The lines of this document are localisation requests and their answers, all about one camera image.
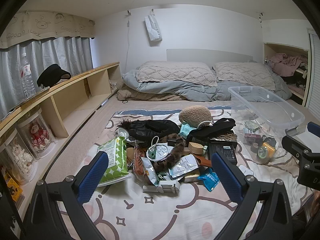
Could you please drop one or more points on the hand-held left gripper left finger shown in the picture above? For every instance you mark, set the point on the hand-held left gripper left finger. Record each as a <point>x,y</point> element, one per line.
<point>92,177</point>

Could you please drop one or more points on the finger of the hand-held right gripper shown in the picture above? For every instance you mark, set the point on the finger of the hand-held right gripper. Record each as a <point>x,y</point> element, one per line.
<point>295,145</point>
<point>314,127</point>

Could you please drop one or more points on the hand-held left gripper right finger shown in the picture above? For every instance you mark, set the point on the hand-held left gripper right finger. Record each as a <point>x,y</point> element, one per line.
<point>227,177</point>

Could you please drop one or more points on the blue foil packet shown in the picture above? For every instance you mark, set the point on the blue foil packet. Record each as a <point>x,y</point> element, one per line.
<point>208,178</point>

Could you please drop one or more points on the clear plastic storage bin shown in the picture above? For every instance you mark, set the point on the clear plastic storage bin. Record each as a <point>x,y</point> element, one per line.
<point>275,110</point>

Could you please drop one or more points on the white phone holder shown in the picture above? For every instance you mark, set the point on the white phone holder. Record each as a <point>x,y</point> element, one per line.
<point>161,187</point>

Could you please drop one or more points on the yellow plastic tool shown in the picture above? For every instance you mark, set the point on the yellow plastic tool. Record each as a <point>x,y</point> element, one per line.
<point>270,150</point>

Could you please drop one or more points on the black box with labels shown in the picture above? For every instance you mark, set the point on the black box with labels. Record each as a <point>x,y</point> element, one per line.
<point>223,151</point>

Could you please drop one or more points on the green wet wipes pack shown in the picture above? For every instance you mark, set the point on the green wet wipes pack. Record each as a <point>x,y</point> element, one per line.
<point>113,160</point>

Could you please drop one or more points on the brown leather wallet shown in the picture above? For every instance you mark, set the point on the brown leather wallet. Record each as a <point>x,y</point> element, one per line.
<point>202,160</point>

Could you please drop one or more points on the clear tape roll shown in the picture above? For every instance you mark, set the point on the clear tape roll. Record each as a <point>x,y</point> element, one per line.
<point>262,153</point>

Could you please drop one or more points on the gold flat box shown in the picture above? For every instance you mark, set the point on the gold flat box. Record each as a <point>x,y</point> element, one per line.
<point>192,177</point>

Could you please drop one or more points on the brown tape roll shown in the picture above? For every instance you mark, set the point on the brown tape roll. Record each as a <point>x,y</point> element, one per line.
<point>256,147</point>

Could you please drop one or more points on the round wooden box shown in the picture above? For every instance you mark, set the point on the round wooden box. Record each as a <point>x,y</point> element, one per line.
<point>196,147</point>

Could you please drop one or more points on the red box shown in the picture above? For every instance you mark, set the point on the red box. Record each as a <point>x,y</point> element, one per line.
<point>251,138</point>

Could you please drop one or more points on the white foil sachet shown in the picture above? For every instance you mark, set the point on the white foil sachet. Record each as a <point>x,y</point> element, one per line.
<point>185,165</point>

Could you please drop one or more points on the dark clothes pile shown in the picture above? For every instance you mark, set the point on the dark clothes pile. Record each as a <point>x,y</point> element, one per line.
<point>296,80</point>

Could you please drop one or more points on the white shutter door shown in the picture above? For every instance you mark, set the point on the white shutter door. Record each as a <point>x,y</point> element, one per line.
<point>314,75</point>

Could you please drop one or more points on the round silver tin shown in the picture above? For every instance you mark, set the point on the round silver tin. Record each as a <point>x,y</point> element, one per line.
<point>123,131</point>

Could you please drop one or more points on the white green packet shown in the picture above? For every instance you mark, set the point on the white green packet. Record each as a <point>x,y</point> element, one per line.
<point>150,171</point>

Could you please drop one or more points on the leopard fur headband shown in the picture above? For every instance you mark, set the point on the leopard fur headband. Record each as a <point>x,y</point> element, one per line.
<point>172,152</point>

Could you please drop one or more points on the black furry pompom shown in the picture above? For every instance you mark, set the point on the black furry pompom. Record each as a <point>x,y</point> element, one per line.
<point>122,123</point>

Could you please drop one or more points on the teal packet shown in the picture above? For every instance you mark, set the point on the teal packet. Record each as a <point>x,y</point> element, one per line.
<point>186,130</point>

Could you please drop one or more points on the pink clothes pile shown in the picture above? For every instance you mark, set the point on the pink clothes pile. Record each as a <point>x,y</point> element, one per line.
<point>287,63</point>

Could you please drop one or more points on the brown plush hat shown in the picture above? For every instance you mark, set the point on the brown plush hat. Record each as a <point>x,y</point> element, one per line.
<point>195,116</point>

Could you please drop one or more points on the display case with red doll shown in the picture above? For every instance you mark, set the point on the display case with red doll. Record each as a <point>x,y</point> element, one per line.
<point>37,135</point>

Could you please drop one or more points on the display case with white doll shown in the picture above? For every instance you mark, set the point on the display case with white doll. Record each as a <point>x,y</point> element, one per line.
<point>18,155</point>

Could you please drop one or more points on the black quilted bag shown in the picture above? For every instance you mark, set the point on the black quilted bag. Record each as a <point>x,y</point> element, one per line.
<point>152,127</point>

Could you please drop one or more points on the yellow printed box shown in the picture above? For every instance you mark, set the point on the yellow printed box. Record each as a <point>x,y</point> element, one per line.
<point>12,187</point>

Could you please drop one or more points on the long wooden shelf unit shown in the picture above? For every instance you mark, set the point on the long wooden shelf unit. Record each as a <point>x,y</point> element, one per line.
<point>75,97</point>

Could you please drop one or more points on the beige textured pillow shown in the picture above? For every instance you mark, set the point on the beige textured pillow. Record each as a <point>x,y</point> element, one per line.
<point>175,73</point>
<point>246,73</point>

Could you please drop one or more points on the beige fuzzy blanket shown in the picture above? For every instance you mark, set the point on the beige fuzzy blanket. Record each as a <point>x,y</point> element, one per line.
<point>123,93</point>

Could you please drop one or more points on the wooden closet niche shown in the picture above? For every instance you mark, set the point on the wooden closet niche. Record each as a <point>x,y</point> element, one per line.
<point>268,50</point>

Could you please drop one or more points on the grey duvet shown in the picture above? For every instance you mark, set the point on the grey duvet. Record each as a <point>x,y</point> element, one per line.
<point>162,90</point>

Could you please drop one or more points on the black visor cap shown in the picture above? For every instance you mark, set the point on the black visor cap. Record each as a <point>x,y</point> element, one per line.
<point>52,73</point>

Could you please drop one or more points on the clear water bottle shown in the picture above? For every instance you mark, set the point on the clear water bottle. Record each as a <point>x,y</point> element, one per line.
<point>26,77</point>

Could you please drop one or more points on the grey headboard panel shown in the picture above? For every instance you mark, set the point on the grey headboard panel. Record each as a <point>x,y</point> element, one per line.
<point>200,55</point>

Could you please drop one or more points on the grey curtain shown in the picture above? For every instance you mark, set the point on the grey curtain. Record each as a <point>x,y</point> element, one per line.
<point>62,55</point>

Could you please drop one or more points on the beige printed curtain valance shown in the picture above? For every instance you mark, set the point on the beige printed curtain valance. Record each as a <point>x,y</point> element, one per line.
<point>37,27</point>

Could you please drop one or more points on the white hanging bag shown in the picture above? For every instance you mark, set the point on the white hanging bag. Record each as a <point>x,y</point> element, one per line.
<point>153,27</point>

